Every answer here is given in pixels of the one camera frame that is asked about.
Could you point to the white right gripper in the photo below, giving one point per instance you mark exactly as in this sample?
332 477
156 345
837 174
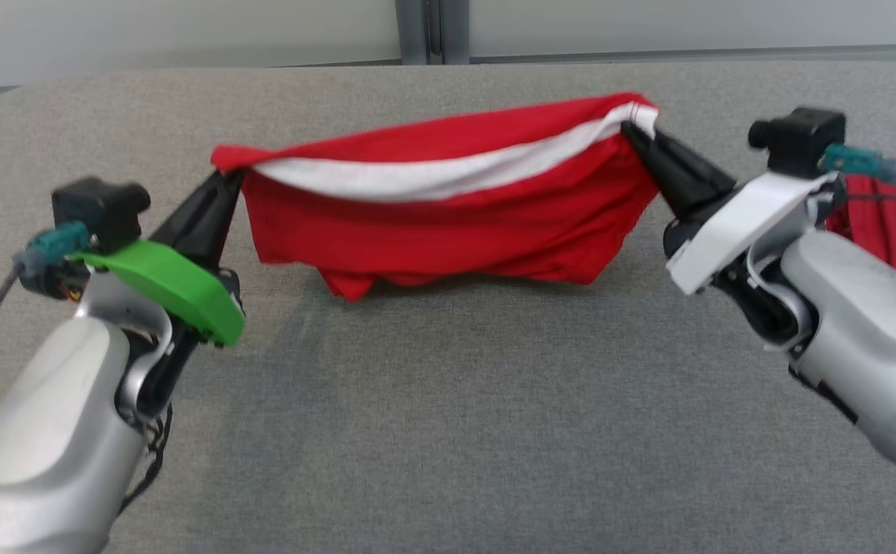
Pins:
747 219

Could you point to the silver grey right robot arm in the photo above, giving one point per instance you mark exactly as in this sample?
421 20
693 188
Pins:
871 331

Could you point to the red shorts with white stripe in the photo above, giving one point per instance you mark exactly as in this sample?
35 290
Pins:
455 223

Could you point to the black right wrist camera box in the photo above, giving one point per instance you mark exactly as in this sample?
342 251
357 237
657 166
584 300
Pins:
801 142

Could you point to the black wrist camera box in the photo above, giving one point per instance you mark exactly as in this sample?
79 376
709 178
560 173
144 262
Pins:
801 142
98 211

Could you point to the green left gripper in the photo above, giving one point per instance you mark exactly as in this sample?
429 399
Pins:
178 288

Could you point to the grey metal partition post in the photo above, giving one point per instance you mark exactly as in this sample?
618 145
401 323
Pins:
413 31
454 29

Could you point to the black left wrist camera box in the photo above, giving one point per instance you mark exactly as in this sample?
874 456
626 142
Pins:
98 211

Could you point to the grey fabric sofa cushion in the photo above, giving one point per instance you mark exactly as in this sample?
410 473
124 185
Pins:
455 400

